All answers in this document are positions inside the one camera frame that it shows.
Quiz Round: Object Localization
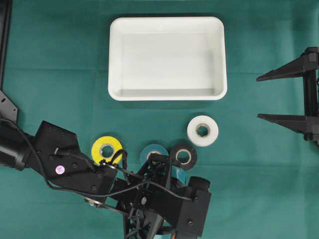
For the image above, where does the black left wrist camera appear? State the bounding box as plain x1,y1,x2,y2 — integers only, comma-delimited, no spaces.
171,176,211,239

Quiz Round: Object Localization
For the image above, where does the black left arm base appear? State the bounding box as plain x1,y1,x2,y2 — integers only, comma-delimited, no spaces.
0,0,18,123

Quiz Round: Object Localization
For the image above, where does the white plastic tray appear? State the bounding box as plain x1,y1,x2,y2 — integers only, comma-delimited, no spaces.
108,16,227,101

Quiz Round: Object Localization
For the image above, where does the green tape roll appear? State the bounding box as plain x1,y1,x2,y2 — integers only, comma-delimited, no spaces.
140,144,168,167

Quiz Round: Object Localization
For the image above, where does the black tape roll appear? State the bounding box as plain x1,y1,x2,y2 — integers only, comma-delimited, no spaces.
169,142,197,171

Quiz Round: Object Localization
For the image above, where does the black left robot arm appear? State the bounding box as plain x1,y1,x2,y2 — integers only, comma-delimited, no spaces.
0,119,181,239

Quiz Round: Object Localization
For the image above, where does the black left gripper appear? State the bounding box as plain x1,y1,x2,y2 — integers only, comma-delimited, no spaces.
110,153,189,239

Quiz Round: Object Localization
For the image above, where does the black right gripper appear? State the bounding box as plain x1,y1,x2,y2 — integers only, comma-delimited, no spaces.
256,47,319,145

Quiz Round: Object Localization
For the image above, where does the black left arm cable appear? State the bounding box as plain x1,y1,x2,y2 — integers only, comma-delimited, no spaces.
0,118,197,202

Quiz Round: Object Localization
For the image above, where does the white tape roll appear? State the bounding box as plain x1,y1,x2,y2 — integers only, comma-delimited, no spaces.
187,115,219,147

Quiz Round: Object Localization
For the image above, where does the green table cloth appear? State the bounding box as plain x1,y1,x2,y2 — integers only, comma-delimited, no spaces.
2,0,319,239

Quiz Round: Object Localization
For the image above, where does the yellow tape roll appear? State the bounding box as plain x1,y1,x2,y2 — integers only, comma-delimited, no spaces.
91,136,123,165

